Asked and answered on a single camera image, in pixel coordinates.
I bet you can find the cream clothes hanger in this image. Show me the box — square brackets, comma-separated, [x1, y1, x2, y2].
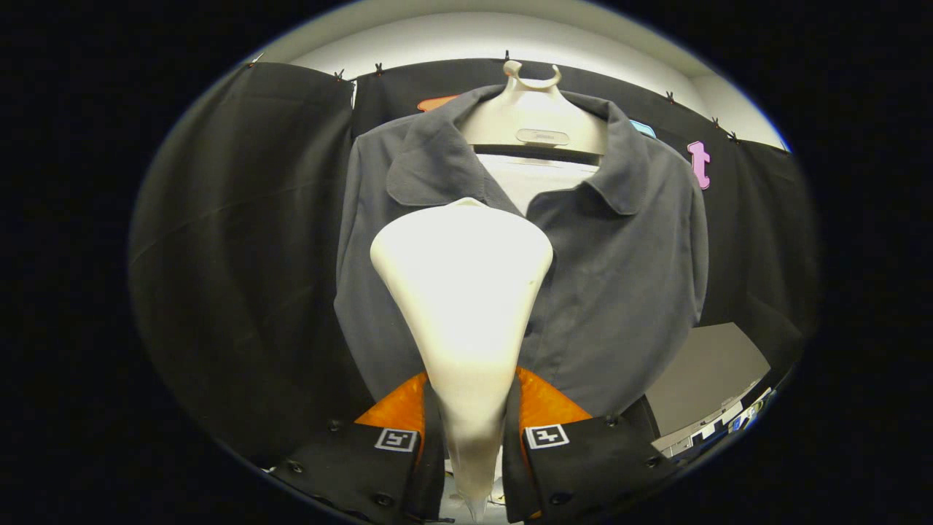
[459, 60, 609, 155]

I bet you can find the grey cabinet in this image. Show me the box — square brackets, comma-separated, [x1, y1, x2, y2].
[645, 322, 772, 438]

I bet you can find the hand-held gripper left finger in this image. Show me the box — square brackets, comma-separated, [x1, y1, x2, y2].
[271, 372, 447, 525]

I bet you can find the grey button shirt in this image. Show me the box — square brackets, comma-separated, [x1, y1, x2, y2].
[334, 84, 709, 418]

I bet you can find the cluttered white desk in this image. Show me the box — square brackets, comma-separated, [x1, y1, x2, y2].
[652, 386, 777, 460]

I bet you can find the white garment steamer head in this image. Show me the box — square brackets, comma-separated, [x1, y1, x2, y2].
[370, 197, 555, 522]

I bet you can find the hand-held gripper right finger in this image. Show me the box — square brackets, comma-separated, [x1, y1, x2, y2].
[501, 367, 682, 524]

